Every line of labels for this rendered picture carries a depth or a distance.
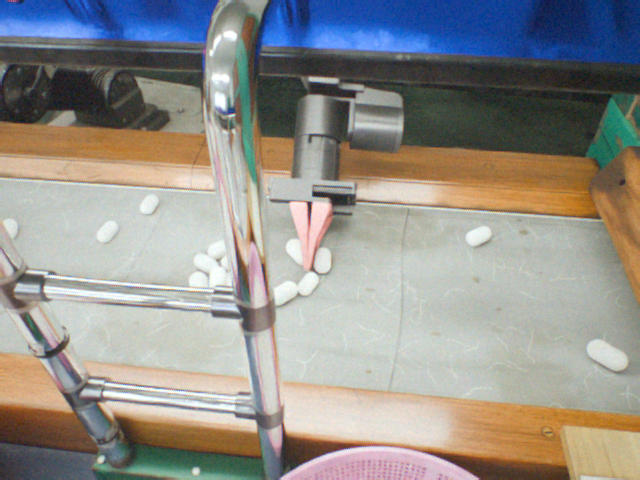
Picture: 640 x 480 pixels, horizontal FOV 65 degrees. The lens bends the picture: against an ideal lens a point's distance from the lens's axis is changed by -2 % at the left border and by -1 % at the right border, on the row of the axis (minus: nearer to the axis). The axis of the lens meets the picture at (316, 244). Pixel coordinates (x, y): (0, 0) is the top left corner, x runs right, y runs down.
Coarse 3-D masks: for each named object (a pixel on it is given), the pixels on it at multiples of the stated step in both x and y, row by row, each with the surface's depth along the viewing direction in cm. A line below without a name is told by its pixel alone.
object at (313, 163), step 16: (304, 144) 59; (320, 144) 59; (336, 144) 61; (304, 160) 59; (320, 160) 59; (336, 160) 60; (304, 176) 58; (320, 176) 58; (336, 176) 60; (320, 192) 58; (336, 192) 58; (352, 192) 57
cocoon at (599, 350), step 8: (592, 344) 52; (600, 344) 51; (608, 344) 51; (592, 352) 51; (600, 352) 51; (608, 352) 51; (616, 352) 51; (600, 360) 51; (608, 360) 51; (616, 360) 50; (624, 360) 50; (608, 368) 51; (616, 368) 50
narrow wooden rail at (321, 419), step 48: (0, 384) 48; (48, 384) 48; (192, 384) 48; (240, 384) 48; (288, 384) 48; (0, 432) 51; (48, 432) 50; (144, 432) 47; (192, 432) 46; (240, 432) 45; (288, 432) 44; (336, 432) 44; (384, 432) 44; (432, 432) 44; (480, 432) 44; (528, 432) 44
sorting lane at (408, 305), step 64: (0, 192) 73; (64, 192) 73; (128, 192) 73; (192, 192) 72; (64, 256) 63; (128, 256) 63; (192, 256) 63; (384, 256) 63; (448, 256) 63; (512, 256) 63; (576, 256) 63; (0, 320) 56; (64, 320) 56; (128, 320) 56; (192, 320) 56; (320, 320) 56; (384, 320) 56; (448, 320) 56; (512, 320) 56; (576, 320) 56; (320, 384) 50; (384, 384) 50; (448, 384) 50; (512, 384) 50; (576, 384) 50
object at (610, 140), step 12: (612, 108) 72; (612, 120) 71; (624, 120) 68; (600, 132) 75; (612, 132) 71; (624, 132) 68; (600, 144) 75; (612, 144) 71; (624, 144) 67; (636, 144) 64; (588, 156) 78; (600, 156) 74; (612, 156) 71
